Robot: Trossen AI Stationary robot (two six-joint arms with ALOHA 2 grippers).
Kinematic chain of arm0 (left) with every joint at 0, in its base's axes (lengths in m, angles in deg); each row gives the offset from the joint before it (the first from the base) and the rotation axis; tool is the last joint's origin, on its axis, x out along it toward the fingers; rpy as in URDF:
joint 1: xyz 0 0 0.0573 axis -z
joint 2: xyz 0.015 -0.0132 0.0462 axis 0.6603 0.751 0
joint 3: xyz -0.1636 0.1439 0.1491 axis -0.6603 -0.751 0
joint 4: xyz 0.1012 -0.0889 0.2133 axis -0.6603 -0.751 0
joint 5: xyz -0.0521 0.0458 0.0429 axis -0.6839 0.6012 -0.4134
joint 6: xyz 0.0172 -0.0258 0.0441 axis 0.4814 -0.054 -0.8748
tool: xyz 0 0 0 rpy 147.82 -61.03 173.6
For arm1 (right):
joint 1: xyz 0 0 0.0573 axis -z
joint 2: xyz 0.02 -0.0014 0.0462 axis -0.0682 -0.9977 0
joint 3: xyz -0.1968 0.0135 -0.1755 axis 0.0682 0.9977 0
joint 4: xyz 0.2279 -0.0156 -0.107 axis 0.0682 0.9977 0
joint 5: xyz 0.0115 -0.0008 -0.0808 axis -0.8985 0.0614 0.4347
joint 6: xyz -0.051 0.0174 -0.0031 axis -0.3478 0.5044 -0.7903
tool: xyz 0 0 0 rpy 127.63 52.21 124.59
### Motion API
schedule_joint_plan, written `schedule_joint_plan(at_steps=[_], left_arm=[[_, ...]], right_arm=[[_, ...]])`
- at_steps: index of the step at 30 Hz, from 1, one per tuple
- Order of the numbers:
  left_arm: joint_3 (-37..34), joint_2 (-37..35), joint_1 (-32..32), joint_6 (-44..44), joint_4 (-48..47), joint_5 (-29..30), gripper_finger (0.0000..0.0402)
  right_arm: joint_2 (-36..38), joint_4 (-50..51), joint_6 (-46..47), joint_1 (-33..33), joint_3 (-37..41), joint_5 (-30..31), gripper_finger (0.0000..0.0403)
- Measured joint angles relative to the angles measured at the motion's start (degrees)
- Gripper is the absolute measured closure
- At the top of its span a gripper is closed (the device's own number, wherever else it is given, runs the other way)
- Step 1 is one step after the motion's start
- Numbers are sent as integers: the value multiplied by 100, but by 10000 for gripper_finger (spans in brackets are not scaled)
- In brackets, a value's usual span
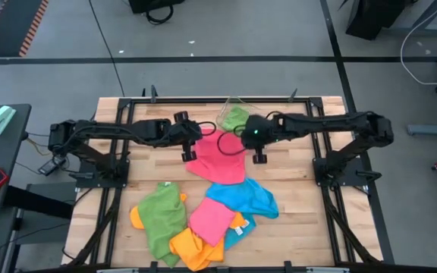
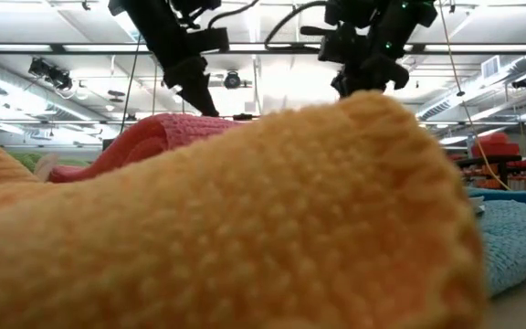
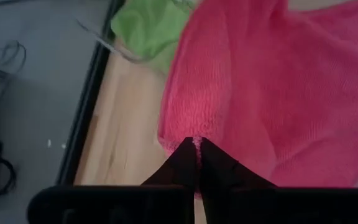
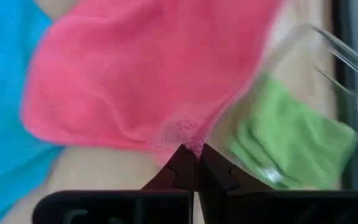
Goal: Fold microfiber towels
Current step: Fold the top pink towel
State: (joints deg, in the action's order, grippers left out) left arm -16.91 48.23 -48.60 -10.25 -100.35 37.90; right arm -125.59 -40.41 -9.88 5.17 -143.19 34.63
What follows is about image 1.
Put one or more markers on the green microfiber towel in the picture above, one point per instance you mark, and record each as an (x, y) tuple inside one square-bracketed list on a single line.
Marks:
[(161, 220), (234, 118)]

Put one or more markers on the orange microfiber towel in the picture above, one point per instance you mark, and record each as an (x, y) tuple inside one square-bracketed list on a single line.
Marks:
[(136, 220), (195, 252)]

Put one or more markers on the dark grey desk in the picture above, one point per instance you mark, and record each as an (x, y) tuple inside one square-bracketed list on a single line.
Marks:
[(2, 151)]

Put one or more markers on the clear plastic bin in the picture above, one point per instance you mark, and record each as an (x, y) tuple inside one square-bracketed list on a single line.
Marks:
[(229, 101)]

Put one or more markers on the black controller box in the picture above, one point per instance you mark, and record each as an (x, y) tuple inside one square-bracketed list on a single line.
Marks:
[(51, 165)]

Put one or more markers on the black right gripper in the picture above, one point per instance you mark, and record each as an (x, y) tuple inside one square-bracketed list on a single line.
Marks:
[(256, 132)]

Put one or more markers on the black floor box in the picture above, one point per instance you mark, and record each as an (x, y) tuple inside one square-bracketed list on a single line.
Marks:
[(154, 4)]

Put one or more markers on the pink microfiber towel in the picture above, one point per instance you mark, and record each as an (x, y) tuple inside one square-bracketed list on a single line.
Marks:
[(211, 220), (218, 163)]

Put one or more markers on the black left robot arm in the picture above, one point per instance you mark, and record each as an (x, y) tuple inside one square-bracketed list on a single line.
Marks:
[(108, 130)]

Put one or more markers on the blue microfiber towel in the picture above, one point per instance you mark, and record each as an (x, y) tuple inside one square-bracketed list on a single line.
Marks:
[(233, 237), (245, 197)]

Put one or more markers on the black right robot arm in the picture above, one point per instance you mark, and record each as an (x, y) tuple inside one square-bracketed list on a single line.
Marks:
[(336, 123)]

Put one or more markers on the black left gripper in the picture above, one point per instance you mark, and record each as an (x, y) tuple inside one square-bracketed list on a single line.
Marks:
[(180, 132)]

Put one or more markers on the black orange striped floor mat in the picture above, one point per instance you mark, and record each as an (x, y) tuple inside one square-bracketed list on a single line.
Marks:
[(10, 26)]

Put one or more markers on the grey desk foot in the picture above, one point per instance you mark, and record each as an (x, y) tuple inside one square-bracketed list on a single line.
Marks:
[(431, 129)]

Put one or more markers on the black cabinet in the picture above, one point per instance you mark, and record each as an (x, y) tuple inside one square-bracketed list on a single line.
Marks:
[(374, 15)]

